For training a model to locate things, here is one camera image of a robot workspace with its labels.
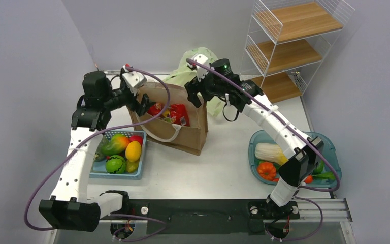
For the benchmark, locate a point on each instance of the green leafy vegetable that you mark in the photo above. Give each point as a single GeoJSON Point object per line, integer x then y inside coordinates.
{"type": "Point", "coordinates": [325, 176]}

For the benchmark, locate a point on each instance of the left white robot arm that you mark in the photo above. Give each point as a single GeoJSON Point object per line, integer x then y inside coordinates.
{"type": "Point", "coordinates": [68, 207]}

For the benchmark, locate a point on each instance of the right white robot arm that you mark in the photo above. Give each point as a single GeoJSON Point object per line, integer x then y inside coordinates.
{"type": "Point", "coordinates": [301, 151]}

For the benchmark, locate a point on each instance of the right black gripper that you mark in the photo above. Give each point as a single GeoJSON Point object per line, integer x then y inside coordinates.
{"type": "Point", "coordinates": [194, 87]}

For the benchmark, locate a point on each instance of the green bell pepper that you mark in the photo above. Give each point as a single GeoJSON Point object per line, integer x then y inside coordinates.
{"type": "Point", "coordinates": [319, 168]}

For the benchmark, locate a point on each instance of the white wire wooden shelf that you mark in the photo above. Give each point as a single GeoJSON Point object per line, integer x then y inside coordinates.
{"type": "Point", "coordinates": [287, 41]}

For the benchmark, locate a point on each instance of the brown jute tote bag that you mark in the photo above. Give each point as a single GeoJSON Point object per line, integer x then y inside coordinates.
{"type": "Point", "coordinates": [160, 130]}

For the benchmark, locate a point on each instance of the teal plastic tray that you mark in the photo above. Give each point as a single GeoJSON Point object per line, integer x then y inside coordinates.
{"type": "Point", "coordinates": [328, 151]}

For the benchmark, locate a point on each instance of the yellow lemon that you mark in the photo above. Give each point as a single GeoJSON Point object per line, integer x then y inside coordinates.
{"type": "Point", "coordinates": [133, 151]}

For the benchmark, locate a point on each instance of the orange mini pumpkin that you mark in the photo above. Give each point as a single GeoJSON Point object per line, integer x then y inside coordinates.
{"type": "Point", "coordinates": [267, 170]}

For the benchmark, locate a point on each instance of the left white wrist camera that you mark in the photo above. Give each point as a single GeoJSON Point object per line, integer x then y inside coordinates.
{"type": "Point", "coordinates": [134, 81]}

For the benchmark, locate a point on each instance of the red green mango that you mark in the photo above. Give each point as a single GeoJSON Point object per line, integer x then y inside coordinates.
{"type": "Point", "coordinates": [117, 144]}

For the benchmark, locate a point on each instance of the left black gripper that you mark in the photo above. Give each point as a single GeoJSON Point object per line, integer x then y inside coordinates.
{"type": "Point", "coordinates": [135, 105]}

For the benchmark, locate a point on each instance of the light blue plastic basket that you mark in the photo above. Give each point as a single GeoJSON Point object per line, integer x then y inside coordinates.
{"type": "Point", "coordinates": [120, 155]}

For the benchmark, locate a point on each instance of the yellow green pear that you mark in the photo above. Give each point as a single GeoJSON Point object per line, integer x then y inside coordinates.
{"type": "Point", "coordinates": [132, 167]}

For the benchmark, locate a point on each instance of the small green watermelon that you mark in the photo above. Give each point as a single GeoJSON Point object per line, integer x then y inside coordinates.
{"type": "Point", "coordinates": [115, 164]}

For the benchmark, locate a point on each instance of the yellow napa cabbage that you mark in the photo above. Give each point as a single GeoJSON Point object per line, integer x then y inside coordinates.
{"type": "Point", "coordinates": [270, 152]}

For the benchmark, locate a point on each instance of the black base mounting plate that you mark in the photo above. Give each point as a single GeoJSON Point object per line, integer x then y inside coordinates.
{"type": "Point", "coordinates": [206, 216]}

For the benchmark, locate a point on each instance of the red snack bag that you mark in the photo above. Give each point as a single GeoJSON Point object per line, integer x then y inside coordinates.
{"type": "Point", "coordinates": [156, 109]}
{"type": "Point", "coordinates": [179, 115]}

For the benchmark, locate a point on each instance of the red apple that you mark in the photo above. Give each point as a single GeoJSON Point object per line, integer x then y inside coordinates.
{"type": "Point", "coordinates": [136, 138]}

